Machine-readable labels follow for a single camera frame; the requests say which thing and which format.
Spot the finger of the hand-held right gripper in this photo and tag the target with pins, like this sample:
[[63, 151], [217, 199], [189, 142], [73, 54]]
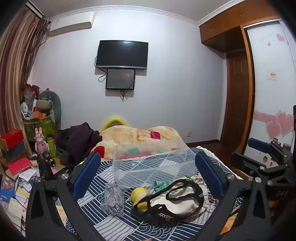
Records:
[[245, 162], [257, 144]]

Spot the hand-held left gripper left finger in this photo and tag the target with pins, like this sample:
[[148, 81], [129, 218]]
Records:
[[86, 172]]

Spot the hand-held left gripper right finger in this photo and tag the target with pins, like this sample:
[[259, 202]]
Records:
[[209, 173]]

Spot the green striped cloth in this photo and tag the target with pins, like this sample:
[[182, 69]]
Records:
[[161, 185]]

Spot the yellow plush ball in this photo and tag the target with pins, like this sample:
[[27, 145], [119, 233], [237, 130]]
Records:
[[138, 194]]

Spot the clear plastic storage box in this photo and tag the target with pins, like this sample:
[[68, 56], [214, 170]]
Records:
[[148, 162]]

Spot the pink heart stickers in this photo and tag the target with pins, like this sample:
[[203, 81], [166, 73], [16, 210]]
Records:
[[281, 126]]

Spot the dark clothes pile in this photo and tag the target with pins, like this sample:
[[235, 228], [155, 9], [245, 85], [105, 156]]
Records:
[[76, 139]]

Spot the black flashlight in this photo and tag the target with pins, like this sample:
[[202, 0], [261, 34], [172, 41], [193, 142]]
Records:
[[49, 158]]

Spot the black bag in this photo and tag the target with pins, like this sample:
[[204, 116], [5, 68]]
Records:
[[45, 169]]

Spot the green bottle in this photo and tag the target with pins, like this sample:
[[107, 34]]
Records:
[[51, 148]]

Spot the white sliding wardrobe door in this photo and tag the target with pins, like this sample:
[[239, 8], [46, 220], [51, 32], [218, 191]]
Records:
[[270, 97]]

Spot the wooden door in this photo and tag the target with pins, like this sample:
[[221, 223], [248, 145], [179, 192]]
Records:
[[237, 99]]

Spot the orange yellow cloth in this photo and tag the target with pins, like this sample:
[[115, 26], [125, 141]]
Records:
[[233, 222]]

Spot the pink rabbit toy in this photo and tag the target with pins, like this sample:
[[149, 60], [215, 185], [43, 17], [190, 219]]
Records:
[[39, 142]]

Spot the yellow fleece blanket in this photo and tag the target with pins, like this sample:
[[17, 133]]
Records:
[[134, 136]]

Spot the blue white patterned bed sheet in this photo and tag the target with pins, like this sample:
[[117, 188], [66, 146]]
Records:
[[111, 227]]

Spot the green storage box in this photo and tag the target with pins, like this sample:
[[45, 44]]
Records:
[[44, 128]]

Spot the red book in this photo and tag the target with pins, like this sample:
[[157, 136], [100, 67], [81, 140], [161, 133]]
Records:
[[19, 166]]

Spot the small red label sticker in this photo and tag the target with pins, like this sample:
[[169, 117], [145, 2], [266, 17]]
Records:
[[272, 76]]

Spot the pile of papers and books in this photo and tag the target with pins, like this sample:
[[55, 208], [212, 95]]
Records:
[[16, 197]]

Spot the orange box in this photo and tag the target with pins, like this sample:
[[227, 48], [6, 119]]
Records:
[[38, 115]]

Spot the grey box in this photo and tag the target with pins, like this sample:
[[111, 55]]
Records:
[[12, 149]]

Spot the grey green plush toy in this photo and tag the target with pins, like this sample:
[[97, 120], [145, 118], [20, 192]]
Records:
[[48, 104]]

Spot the red box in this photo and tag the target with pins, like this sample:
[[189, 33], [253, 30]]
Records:
[[11, 136]]

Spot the wooden overhead cabinet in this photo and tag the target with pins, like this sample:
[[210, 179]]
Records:
[[226, 30]]

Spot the brown striped curtain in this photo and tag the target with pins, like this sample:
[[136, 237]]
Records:
[[16, 69]]

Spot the white air conditioner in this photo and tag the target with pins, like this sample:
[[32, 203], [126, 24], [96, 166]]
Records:
[[69, 23]]

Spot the white wall socket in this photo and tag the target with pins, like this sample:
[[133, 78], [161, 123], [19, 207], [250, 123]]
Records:
[[189, 134]]

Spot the small black wall monitor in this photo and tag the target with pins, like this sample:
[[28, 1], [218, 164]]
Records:
[[120, 79]]

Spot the large black wall television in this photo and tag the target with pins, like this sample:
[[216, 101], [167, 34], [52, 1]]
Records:
[[122, 54]]

